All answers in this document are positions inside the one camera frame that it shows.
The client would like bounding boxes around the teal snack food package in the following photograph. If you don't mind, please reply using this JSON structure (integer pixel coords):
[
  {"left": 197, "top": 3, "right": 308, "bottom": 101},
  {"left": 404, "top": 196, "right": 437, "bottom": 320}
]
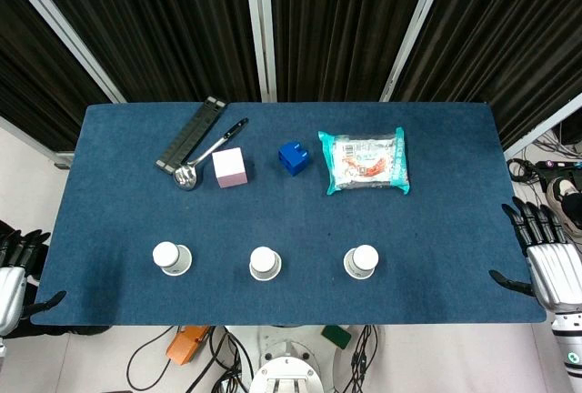
[{"left": 316, "top": 126, "right": 411, "bottom": 197}]

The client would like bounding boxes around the black device purple light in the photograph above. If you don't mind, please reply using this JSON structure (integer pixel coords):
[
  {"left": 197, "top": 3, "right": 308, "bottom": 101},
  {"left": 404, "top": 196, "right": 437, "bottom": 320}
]
[{"left": 535, "top": 159, "right": 582, "bottom": 181}]

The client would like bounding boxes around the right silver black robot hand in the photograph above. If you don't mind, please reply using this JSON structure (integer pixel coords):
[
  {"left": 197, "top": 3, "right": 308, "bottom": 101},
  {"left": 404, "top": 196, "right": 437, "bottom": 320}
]
[{"left": 488, "top": 196, "right": 582, "bottom": 313}]

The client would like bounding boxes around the blue felt table cloth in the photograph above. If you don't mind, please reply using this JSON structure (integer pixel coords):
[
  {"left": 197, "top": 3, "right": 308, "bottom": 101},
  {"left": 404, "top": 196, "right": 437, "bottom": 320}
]
[{"left": 30, "top": 101, "right": 547, "bottom": 327}]

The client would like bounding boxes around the black pleated curtain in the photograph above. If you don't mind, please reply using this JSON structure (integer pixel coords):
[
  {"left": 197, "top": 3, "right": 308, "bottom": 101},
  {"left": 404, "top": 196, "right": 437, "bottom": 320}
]
[
  {"left": 20, "top": 0, "right": 264, "bottom": 104},
  {"left": 267, "top": 0, "right": 438, "bottom": 103},
  {"left": 0, "top": 0, "right": 113, "bottom": 154},
  {"left": 389, "top": 0, "right": 582, "bottom": 152}
]

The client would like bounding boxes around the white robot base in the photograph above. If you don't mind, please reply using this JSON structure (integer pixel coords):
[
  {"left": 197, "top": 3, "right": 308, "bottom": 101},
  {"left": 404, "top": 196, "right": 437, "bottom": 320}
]
[{"left": 225, "top": 324, "right": 340, "bottom": 393}]

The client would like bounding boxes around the blue notched block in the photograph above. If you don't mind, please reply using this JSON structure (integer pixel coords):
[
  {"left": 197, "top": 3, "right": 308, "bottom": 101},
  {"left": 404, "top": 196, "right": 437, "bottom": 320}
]
[{"left": 277, "top": 140, "right": 309, "bottom": 176}]

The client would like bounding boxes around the white sneaker on foot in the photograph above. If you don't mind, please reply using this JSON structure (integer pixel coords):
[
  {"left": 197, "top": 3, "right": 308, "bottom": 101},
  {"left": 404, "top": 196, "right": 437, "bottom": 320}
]
[{"left": 547, "top": 177, "right": 582, "bottom": 243}]

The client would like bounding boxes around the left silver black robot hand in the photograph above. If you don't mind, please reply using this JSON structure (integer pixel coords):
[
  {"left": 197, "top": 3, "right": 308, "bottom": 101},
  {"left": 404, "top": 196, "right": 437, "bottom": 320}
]
[{"left": 0, "top": 228, "right": 67, "bottom": 336}]

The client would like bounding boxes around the steel ladle black handle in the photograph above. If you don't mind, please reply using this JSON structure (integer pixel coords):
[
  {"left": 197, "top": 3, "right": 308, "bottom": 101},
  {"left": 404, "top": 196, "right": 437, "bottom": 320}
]
[{"left": 174, "top": 116, "right": 250, "bottom": 192}]

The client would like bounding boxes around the green rectangular object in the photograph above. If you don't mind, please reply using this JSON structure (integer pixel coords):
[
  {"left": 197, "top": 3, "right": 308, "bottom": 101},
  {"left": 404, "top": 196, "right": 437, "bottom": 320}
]
[{"left": 320, "top": 325, "right": 353, "bottom": 349}]

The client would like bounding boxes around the orange device under table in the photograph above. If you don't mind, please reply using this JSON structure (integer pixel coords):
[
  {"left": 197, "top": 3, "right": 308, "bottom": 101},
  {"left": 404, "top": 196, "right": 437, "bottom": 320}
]
[{"left": 165, "top": 325, "right": 211, "bottom": 366}]

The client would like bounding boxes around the black cable under table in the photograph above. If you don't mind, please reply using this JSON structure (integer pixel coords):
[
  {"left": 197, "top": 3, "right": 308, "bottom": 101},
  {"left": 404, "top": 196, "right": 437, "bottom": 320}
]
[
  {"left": 125, "top": 325, "right": 256, "bottom": 393},
  {"left": 340, "top": 324, "right": 387, "bottom": 393}
]

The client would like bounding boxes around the grey metal frame post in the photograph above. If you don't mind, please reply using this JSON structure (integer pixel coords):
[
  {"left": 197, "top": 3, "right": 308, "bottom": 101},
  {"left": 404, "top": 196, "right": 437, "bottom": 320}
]
[
  {"left": 0, "top": 0, "right": 127, "bottom": 104},
  {"left": 378, "top": 0, "right": 457, "bottom": 103},
  {"left": 242, "top": 0, "right": 278, "bottom": 103}
]

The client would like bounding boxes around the pink cube box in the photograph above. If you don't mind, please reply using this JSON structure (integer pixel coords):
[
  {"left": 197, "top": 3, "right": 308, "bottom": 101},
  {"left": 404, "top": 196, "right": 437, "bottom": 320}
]
[{"left": 211, "top": 146, "right": 249, "bottom": 189}]

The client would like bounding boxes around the black ridged plastic bar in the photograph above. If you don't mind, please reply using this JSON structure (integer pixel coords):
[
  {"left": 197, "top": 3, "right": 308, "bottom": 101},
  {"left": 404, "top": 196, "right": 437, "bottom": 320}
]
[{"left": 155, "top": 96, "right": 226, "bottom": 173}]

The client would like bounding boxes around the black floor cable bundle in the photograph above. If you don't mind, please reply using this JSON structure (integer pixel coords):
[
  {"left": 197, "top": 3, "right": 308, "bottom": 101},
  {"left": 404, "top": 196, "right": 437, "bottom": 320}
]
[{"left": 506, "top": 126, "right": 582, "bottom": 212}]

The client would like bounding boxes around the grey metal frame rail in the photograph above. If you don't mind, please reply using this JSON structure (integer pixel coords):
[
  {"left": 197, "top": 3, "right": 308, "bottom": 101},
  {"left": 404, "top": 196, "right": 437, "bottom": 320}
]
[{"left": 503, "top": 91, "right": 582, "bottom": 160}]

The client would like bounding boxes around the white paper cup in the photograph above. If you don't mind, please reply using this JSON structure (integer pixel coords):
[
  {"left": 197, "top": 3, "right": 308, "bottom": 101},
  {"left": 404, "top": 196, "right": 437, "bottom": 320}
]
[
  {"left": 152, "top": 240, "right": 194, "bottom": 277},
  {"left": 343, "top": 244, "right": 380, "bottom": 280},
  {"left": 248, "top": 246, "right": 283, "bottom": 282}
]

